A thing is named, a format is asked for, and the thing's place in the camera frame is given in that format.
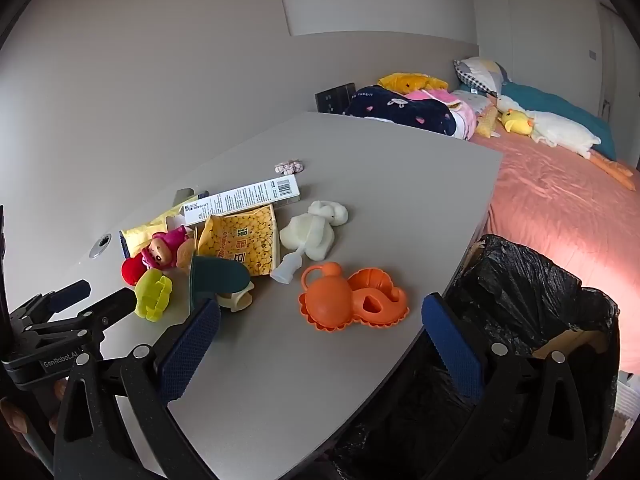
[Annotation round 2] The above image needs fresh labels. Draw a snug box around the yellow snack bag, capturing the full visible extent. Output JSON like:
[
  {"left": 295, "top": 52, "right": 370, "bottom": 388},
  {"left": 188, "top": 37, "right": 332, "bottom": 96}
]
[{"left": 196, "top": 204, "right": 280, "bottom": 277}]

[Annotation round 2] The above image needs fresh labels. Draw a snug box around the red ball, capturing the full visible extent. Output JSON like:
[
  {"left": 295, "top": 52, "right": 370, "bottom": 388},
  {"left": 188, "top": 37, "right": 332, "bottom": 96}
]
[{"left": 121, "top": 256, "right": 147, "bottom": 287}]

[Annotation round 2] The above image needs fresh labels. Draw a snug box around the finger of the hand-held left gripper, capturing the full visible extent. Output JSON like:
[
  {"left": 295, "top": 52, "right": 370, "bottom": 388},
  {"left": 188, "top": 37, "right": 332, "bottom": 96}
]
[
  {"left": 10, "top": 280, "right": 92, "bottom": 333},
  {"left": 25, "top": 287, "right": 138, "bottom": 361}
]

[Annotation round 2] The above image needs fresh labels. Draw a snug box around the checked pillow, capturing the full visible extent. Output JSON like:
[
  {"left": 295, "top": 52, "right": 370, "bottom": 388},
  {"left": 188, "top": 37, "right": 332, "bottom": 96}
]
[{"left": 454, "top": 57, "right": 512, "bottom": 96}]

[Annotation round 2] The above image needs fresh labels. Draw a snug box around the navy printed blanket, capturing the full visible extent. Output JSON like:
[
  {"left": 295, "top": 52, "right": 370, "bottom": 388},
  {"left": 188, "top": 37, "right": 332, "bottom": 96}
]
[{"left": 344, "top": 86, "right": 463, "bottom": 136}]

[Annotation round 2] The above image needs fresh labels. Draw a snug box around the small patterned pillow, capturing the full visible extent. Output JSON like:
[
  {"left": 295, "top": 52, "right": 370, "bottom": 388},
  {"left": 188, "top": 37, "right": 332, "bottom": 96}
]
[{"left": 452, "top": 89, "right": 493, "bottom": 113}]

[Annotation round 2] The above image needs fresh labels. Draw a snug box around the small white plastic piece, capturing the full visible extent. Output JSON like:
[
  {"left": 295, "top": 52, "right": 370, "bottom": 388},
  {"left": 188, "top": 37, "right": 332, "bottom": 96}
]
[{"left": 270, "top": 247, "right": 305, "bottom": 286}]

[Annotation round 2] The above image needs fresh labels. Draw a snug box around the long white cardboard box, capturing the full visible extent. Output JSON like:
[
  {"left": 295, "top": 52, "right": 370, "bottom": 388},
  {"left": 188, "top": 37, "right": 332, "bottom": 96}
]
[{"left": 181, "top": 175, "right": 301, "bottom": 228}]

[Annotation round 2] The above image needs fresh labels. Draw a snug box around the white plush toy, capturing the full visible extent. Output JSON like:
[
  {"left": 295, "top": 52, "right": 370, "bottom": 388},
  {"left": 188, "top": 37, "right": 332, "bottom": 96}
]
[{"left": 279, "top": 200, "right": 349, "bottom": 262}]

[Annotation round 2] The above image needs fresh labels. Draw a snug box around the yellow checked cloth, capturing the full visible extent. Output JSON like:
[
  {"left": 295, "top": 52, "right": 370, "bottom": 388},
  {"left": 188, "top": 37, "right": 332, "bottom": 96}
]
[{"left": 474, "top": 107, "right": 501, "bottom": 138}]

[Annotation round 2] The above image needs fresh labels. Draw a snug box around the yellow duck plush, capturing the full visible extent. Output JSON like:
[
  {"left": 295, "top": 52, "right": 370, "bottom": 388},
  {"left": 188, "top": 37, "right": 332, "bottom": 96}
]
[{"left": 501, "top": 109, "right": 535, "bottom": 136}]

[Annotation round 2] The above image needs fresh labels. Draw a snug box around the black wall socket panel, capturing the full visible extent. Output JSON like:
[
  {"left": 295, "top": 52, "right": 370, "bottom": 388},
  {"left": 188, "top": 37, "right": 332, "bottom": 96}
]
[{"left": 315, "top": 82, "right": 357, "bottom": 115}]

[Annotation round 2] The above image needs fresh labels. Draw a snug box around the beige plastic piece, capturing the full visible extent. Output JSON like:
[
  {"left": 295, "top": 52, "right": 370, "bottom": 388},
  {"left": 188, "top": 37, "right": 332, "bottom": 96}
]
[{"left": 215, "top": 282, "right": 256, "bottom": 313}]

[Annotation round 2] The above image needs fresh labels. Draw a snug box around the foam floor mat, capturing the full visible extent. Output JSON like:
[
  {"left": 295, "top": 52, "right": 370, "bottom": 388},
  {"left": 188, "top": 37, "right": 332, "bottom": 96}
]
[{"left": 607, "top": 370, "right": 640, "bottom": 441}]

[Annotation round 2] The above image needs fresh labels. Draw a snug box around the person's left hand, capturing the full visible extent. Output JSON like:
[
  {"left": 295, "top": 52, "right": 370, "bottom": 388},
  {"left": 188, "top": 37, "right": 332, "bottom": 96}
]
[{"left": 0, "top": 396, "right": 30, "bottom": 445}]

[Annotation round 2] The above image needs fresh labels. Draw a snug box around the teal pillow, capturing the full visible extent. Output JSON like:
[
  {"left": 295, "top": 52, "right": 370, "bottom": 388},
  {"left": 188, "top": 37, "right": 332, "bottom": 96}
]
[{"left": 500, "top": 82, "right": 617, "bottom": 161}]

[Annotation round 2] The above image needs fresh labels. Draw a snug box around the cardboard bin with black bag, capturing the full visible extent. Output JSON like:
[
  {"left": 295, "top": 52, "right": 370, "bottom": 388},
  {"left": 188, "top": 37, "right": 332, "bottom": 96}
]
[{"left": 325, "top": 234, "right": 621, "bottom": 480}]

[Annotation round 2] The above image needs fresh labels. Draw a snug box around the orange plastic toy mould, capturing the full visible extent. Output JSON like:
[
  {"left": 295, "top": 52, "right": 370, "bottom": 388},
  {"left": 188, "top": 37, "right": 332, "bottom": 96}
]
[{"left": 298, "top": 261, "right": 411, "bottom": 332}]

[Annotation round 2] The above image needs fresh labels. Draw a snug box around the bed with pink sheet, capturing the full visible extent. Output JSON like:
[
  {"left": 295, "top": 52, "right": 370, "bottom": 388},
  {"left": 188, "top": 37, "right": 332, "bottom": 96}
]
[{"left": 470, "top": 105, "right": 640, "bottom": 376}]

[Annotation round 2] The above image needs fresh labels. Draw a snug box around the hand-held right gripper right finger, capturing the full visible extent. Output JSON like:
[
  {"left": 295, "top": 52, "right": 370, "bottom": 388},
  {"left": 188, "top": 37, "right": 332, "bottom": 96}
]
[{"left": 421, "top": 292, "right": 588, "bottom": 480}]

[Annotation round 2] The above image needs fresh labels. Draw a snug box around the yellow flower-shaped toy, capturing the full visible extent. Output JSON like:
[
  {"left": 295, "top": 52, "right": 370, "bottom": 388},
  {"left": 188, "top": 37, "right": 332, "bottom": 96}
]
[{"left": 134, "top": 268, "right": 173, "bottom": 321}]

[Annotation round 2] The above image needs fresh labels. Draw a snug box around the yellow packet with blue ends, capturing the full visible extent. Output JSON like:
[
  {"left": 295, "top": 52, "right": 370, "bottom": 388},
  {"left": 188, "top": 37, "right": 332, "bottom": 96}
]
[{"left": 119, "top": 210, "right": 183, "bottom": 261}]

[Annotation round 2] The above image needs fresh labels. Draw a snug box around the yellow blanket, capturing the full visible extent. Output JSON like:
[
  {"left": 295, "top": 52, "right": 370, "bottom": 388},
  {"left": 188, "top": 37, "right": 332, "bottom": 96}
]
[{"left": 377, "top": 73, "right": 449, "bottom": 95}]

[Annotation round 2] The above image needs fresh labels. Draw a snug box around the pink doll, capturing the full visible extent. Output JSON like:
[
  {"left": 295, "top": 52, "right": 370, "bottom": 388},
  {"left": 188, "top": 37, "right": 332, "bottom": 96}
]
[{"left": 141, "top": 225, "right": 193, "bottom": 271}]

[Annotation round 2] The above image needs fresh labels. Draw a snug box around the pink blanket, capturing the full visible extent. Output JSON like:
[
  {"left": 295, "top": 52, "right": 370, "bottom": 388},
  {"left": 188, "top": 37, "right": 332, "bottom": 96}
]
[{"left": 404, "top": 87, "right": 478, "bottom": 141}]

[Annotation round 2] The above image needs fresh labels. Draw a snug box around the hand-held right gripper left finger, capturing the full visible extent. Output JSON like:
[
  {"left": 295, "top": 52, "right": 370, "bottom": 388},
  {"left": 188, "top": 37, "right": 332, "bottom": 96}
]
[{"left": 52, "top": 297, "right": 223, "bottom": 480}]

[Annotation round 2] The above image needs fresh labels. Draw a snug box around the white goose plush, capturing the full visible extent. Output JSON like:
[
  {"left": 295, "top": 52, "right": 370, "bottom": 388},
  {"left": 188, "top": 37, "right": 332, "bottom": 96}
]
[{"left": 496, "top": 94, "right": 636, "bottom": 191}]

